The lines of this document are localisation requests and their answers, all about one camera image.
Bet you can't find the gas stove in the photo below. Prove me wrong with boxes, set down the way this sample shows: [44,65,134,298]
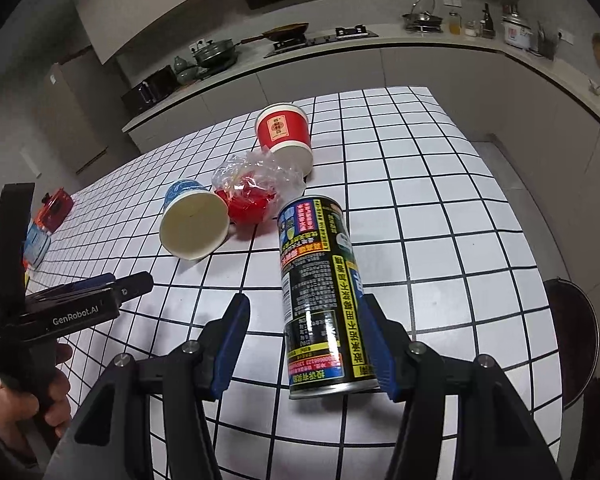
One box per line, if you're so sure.
[264,25,380,58]

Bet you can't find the frying pan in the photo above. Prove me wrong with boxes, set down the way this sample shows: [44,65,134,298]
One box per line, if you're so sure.
[239,22,310,45]

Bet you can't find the black trash bin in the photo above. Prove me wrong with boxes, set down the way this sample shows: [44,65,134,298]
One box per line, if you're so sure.
[542,277,600,411]

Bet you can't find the red paper cup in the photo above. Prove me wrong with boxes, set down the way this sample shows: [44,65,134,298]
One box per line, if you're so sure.
[255,102,314,177]

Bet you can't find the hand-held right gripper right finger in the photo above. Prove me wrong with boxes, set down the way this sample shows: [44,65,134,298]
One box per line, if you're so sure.
[360,292,563,480]

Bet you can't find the red box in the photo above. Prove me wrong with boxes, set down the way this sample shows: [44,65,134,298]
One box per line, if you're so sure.
[34,187,75,233]

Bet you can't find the white rice cooker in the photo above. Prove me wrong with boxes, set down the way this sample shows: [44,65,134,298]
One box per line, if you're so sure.
[501,7,535,51]

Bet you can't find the clear plastic bag red contents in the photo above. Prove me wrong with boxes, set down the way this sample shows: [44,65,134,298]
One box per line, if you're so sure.
[211,149,305,226]

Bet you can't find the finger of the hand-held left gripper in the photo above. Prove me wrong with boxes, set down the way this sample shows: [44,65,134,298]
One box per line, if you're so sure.
[24,273,117,304]
[111,271,155,307]

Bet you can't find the blue paper cup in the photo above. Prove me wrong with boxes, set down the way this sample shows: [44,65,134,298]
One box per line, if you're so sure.
[160,179,230,261]

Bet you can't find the wok with glass lid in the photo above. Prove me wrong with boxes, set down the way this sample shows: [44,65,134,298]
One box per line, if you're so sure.
[401,0,445,33]

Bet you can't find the utensil holder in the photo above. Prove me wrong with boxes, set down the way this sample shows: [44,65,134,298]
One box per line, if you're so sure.
[536,22,556,58]

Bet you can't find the person's left hand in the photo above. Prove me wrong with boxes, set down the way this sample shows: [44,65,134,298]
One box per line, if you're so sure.
[0,342,74,440]

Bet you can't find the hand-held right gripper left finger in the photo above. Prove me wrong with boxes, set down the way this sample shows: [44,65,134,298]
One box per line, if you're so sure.
[42,292,253,480]

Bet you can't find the black toaster oven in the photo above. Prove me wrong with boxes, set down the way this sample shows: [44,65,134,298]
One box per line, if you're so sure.
[121,64,178,115]

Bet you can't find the dark lidded pan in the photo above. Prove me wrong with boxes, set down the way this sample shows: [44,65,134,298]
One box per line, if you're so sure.
[190,37,240,71]

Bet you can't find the black printed can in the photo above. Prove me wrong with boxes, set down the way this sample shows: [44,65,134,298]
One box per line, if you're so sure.
[277,195,381,401]

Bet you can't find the grey refrigerator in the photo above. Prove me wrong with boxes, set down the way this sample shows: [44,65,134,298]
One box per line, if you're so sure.
[47,50,112,173]

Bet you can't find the green ceramic teapot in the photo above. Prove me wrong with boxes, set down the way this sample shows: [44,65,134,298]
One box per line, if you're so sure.
[172,55,201,86]

